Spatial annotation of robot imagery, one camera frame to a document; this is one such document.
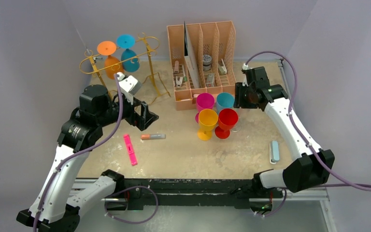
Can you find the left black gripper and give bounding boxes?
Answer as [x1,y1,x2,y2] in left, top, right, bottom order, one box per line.
[97,91,157,130]

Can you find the light blue wine glass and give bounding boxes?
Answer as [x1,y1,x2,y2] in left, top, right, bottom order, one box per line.
[215,92,234,114]

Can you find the red plastic wine glass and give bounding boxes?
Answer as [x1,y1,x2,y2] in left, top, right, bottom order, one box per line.
[214,108,239,139]

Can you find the magenta plastic wine glass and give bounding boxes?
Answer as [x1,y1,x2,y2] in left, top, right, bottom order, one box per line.
[195,93,215,123]

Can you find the yellow plastic wine glass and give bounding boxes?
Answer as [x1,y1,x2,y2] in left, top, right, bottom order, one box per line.
[197,109,218,141]

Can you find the clear wine glass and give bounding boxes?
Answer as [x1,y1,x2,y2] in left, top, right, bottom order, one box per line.
[231,108,243,132]

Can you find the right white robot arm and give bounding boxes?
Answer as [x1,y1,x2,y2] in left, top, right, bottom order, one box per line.
[234,65,335,197]

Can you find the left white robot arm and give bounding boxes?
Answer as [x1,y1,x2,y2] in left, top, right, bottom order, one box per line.
[16,85,158,232]

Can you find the dark blue wine glass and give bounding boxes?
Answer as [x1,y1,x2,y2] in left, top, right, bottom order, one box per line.
[116,34,140,73]

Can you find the orange plastic wine glass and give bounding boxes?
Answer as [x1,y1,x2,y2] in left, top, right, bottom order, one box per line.
[97,41,124,80]

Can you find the orange grey marker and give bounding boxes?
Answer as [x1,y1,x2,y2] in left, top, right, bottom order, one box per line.
[141,133,166,140]

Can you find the pink flat clip tool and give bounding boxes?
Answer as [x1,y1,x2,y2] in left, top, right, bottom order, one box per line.
[123,134,138,166]

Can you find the small white stapler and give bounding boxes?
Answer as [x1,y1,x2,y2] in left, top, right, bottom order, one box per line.
[218,59,228,75]

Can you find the round grey tin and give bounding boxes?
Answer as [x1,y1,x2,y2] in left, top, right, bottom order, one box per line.
[202,54,213,72]

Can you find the peach desk organizer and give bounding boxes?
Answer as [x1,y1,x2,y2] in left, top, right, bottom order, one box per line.
[167,21,236,111]

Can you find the white folder in organizer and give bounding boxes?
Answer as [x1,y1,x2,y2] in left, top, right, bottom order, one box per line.
[184,22,200,88]

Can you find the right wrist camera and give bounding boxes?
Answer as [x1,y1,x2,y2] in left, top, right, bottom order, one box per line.
[242,63,250,87]

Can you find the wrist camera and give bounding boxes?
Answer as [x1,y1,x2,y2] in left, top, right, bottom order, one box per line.
[114,72,142,105]
[242,63,250,87]

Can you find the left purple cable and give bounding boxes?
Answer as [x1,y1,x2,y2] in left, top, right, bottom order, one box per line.
[31,72,159,232]

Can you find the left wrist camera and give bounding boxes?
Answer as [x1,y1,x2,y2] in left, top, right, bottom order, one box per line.
[114,72,142,105]

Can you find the aluminium table frame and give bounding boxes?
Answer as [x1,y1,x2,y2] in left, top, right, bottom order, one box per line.
[46,58,337,232]

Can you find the gold wire glass rack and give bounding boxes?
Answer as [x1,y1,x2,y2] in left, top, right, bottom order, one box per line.
[79,32,171,104]

